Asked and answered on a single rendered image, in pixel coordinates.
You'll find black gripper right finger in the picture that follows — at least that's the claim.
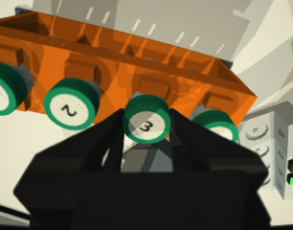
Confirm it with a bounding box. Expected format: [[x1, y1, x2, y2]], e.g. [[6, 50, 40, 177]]
[[169, 108, 269, 191]]

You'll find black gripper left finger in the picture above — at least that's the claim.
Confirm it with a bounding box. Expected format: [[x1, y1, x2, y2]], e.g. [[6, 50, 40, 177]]
[[25, 108, 124, 172]]

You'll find grey key housing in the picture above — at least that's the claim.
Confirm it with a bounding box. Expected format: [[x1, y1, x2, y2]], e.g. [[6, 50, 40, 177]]
[[121, 138, 173, 172]]

